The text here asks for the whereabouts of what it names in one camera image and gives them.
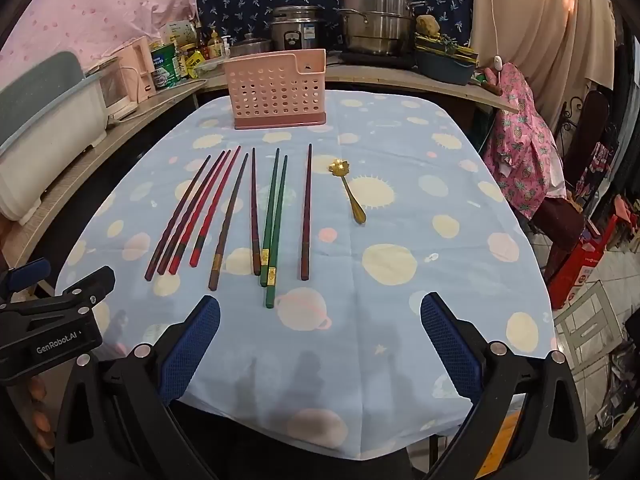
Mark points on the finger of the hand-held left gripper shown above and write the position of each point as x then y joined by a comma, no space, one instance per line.
20,274
90,285

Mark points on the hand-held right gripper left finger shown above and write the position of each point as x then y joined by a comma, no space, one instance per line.
192,350

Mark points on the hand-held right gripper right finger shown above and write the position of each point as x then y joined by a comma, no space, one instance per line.
450,350

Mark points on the dark brown chopstick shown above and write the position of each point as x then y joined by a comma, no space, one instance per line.
177,220

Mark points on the red chopstick black band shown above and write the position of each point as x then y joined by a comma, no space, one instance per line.
214,210

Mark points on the maroon chopstick gold band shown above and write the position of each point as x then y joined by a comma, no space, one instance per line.
255,210

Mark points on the plain maroon chopstick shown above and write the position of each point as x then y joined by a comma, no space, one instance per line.
307,215

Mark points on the pink perforated utensil holder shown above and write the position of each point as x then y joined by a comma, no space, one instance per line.
270,95

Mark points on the person's left hand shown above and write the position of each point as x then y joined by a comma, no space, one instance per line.
41,422

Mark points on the blue dotted tablecloth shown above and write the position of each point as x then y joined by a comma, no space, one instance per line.
380,260

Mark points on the white dish box grey lid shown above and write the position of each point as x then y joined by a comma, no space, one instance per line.
45,160

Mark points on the white plastic stool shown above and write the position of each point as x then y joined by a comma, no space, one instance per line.
585,320

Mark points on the red cardboard box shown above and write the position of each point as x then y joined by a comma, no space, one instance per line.
580,270

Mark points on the white countertop appliance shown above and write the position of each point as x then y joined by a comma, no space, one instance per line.
115,90

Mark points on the pink pineapple print garment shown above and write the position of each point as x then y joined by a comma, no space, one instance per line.
520,150

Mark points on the gold flower spoon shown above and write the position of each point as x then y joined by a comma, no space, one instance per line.
339,167

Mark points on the pink plastic jug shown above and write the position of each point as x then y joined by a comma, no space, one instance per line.
135,65

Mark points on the green tin can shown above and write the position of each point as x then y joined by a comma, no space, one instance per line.
165,67

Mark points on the yellow packet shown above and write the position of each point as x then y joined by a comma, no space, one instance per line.
195,64

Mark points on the clear food container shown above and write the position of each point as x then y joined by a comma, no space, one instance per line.
210,66

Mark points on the dark sauce bottle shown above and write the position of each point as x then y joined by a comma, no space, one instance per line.
202,40

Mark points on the white carton green print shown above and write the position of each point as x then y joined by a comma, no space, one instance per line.
184,32

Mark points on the yellow liquid bottle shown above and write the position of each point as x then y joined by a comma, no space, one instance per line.
215,46

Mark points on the white pump bottle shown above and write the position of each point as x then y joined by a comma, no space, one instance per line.
227,47

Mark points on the blue plastic bowl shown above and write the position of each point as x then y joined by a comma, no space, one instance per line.
445,72

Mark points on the pink spotted sheet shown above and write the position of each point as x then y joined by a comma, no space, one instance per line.
100,5

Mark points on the small pot glass lid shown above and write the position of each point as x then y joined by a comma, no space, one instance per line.
250,47

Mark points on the black induction cooker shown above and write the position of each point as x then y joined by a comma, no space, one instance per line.
380,60

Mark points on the yellow green cloth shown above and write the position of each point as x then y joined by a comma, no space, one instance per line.
445,45

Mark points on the navy floral cloth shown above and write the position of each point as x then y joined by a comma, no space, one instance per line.
240,5

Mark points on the steel rice cooker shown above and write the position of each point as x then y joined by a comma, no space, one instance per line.
295,35

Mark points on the brown sponge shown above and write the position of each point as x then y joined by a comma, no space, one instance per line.
427,25

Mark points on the beige curtain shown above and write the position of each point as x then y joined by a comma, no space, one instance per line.
545,35

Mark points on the steel steamer pot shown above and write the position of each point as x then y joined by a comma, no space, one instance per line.
375,25

